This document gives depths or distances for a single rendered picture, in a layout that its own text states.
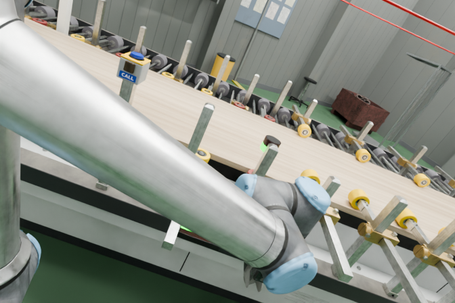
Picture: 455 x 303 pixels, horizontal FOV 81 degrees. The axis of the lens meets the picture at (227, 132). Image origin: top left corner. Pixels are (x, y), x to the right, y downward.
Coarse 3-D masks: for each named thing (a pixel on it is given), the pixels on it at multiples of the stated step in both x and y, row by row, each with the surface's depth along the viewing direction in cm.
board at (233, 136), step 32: (96, 64) 147; (160, 96) 145; (192, 96) 164; (192, 128) 128; (224, 128) 142; (256, 128) 160; (224, 160) 116; (256, 160) 125; (288, 160) 139; (320, 160) 156; (352, 160) 178; (384, 192) 153; (416, 192) 174; (448, 224) 150
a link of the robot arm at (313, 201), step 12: (300, 180) 60; (312, 180) 63; (300, 192) 58; (312, 192) 58; (324, 192) 61; (300, 204) 57; (312, 204) 56; (324, 204) 57; (300, 216) 57; (312, 216) 58; (300, 228) 59; (312, 228) 61
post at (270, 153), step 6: (270, 144) 90; (270, 150) 89; (276, 150) 89; (264, 156) 90; (270, 156) 90; (258, 162) 94; (264, 162) 91; (270, 162) 91; (258, 168) 92; (264, 168) 92; (258, 174) 93; (264, 174) 93
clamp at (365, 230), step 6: (360, 228) 102; (366, 228) 99; (372, 228) 100; (360, 234) 101; (366, 234) 99; (372, 234) 99; (378, 234) 99; (384, 234) 99; (390, 234) 101; (366, 240) 100; (372, 240) 100; (378, 240) 100; (390, 240) 99; (396, 240) 99
